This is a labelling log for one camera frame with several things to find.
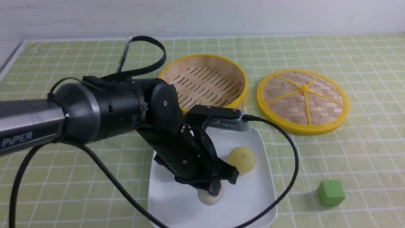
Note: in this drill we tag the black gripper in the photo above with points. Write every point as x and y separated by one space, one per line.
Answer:
190 155

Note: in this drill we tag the white steamed bun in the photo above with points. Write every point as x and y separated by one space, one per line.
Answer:
209 200

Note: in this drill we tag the yellow steamed bun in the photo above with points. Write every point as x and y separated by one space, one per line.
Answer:
242 158

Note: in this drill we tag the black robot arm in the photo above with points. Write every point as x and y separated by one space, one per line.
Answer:
94 110

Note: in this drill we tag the white square plate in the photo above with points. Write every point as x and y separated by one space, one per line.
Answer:
177 205

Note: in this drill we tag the bamboo steamer basket yellow rim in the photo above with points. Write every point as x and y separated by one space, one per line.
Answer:
206 79

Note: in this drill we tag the green cube block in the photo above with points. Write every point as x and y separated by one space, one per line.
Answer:
330 193

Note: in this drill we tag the woven bamboo steamer lid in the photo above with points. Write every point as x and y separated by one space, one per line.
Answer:
303 102

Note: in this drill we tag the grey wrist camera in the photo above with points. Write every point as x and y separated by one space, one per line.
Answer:
221 118

